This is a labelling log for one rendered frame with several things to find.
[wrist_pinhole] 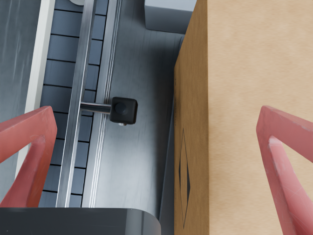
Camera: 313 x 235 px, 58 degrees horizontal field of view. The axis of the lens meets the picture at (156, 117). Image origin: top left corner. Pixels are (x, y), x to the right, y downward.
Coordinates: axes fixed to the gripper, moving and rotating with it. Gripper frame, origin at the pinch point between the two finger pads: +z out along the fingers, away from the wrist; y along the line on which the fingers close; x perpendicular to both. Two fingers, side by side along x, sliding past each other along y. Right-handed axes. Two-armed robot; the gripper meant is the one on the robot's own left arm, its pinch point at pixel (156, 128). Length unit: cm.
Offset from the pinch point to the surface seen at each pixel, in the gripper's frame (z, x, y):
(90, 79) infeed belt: 27.6, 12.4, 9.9
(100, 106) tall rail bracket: 18.4, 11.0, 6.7
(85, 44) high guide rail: 23.0, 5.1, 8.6
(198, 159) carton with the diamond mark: 5.5, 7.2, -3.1
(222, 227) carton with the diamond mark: 0.4, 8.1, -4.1
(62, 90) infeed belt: 26.6, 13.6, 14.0
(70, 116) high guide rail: 17.4, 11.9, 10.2
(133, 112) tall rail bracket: 17.3, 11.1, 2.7
